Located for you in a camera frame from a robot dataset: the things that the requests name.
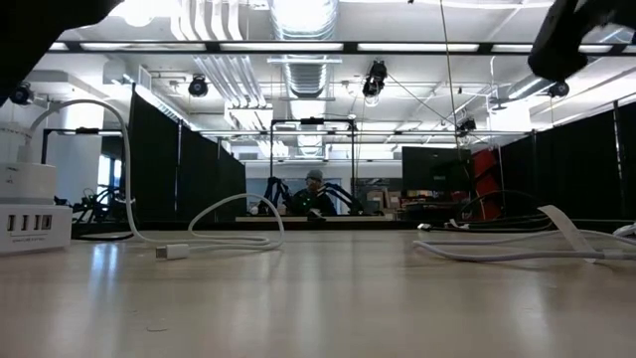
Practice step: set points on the black aluminium table frame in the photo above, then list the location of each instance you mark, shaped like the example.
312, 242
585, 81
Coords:
348, 226

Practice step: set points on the black ceiling-mounted camera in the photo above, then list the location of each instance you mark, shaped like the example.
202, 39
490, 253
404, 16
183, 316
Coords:
22, 93
198, 87
373, 82
559, 89
466, 126

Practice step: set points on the background wooden table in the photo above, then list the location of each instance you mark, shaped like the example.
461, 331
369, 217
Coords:
268, 219

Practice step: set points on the black frame crossbar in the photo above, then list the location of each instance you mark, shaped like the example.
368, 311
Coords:
348, 48

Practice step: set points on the red panel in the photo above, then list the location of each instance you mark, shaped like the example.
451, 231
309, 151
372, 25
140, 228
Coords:
487, 184

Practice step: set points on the black room partition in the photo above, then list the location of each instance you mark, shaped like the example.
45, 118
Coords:
561, 174
199, 174

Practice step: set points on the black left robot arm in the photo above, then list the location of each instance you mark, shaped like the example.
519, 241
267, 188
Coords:
30, 30

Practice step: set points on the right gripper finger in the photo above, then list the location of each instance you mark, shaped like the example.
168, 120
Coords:
559, 45

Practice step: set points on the small white USB charger cube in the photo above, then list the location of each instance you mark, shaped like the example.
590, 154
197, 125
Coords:
30, 184

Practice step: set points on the cardboard boxes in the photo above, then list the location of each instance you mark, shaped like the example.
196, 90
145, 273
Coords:
392, 199

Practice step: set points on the silver ventilation duct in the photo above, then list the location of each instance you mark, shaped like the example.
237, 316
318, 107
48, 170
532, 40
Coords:
304, 74

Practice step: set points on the person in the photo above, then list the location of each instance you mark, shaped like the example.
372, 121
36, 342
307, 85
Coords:
313, 199

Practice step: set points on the black computer monitor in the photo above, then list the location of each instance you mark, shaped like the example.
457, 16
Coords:
437, 169

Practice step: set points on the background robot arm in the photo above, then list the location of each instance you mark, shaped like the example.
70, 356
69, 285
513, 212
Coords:
345, 194
275, 191

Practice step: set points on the white USB charging hub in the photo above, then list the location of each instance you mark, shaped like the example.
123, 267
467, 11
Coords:
35, 233

